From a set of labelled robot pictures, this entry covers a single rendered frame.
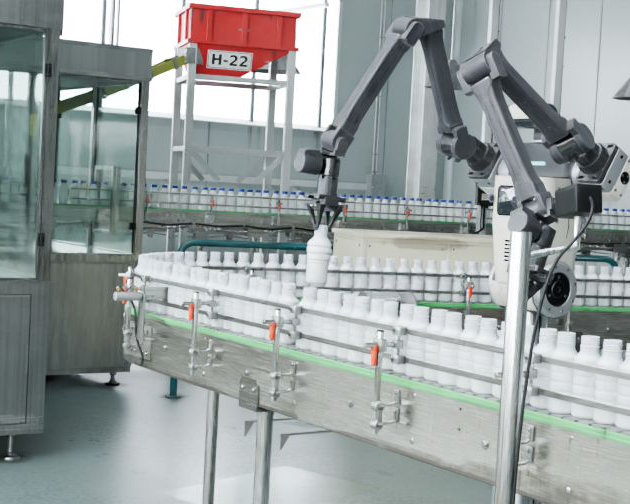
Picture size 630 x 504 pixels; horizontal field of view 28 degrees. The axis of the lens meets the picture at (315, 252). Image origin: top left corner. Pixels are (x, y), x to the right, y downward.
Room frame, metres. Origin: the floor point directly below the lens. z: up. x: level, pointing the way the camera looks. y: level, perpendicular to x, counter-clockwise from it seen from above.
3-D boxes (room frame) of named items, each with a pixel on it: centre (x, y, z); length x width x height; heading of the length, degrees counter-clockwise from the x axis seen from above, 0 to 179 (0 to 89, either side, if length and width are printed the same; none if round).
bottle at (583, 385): (2.52, -0.56, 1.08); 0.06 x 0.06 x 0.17
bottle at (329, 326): (3.25, -0.06, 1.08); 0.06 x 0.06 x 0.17
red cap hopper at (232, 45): (10.23, 0.74, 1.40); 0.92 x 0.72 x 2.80; 106
